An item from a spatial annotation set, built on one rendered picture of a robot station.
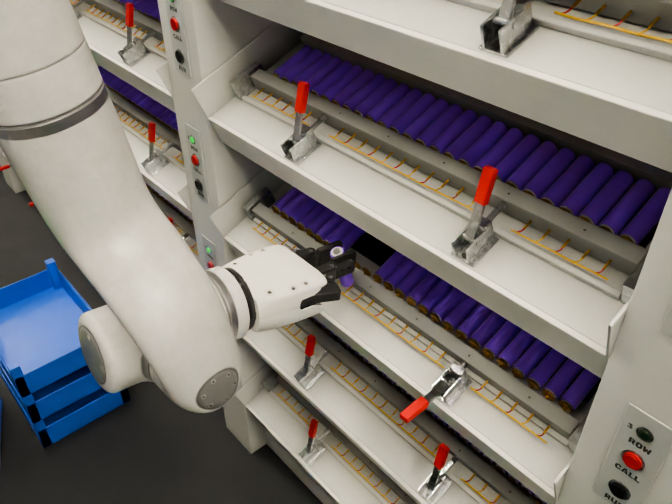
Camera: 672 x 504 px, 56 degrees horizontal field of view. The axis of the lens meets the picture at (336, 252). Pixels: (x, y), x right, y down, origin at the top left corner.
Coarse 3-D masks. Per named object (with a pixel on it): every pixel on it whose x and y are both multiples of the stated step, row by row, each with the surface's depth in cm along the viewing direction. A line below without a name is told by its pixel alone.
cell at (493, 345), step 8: (504, 328) 74; (512, 328) 74; (520, 328) 74; (496, 336) 74; (504, 336) 73; (512, 336) 74; (488, 344) 73; (496, 344) 73; (504, 344) 73; (496, 352) 73
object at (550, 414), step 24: (264, 216) 96; (288, 240) 94; (312, 240) 90; (360, 288) 84; (384, 288) 82; (408, 312) 79; (432, 336) 76; (456, 360) 75; (480, 360) 72; (504, 384) 69; (528, 408) 68; (552, 408) 66
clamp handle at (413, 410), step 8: (440, 384) 72; (448, 384) 71; (432, 392) 71; (440, 392) 71; (416, 400) 70; (424, 400) 70; (432, 400) 70; (408, 408) 69; (416, 408) 69; (424, 408) 70; (400, 416) 69; (408, 416) 68
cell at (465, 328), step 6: (480, 306) 77; (474, 312) 76; (480, 312) 76; (486, 312) 76; (468, 318) 76; (474, 318) 76; (480, 318) 76; (486, 318) 77; (462, 324) 76; (468, 324) 76; (474, 324) 76; (480, 324) 76; (462, 330) 75; (468, 330) 75; (474, 330) 76; (468, 336) 75
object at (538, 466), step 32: (256, 192) 100; (224, 224) 98; (256, 224) 99; (320, 320) 89; (352, 320) 83; (384, 320) 82; (384, 352) 79; (416, 352) 78; (480, 352) 75; (416, 384) 75; (544, 384) 71; (448, 416) 72; (480, 416) 71; (512, 416) 70; (576, 416) 68; (480, 448) 72; (512, 448) 67; (544, 448) 66; (544, 480) 65
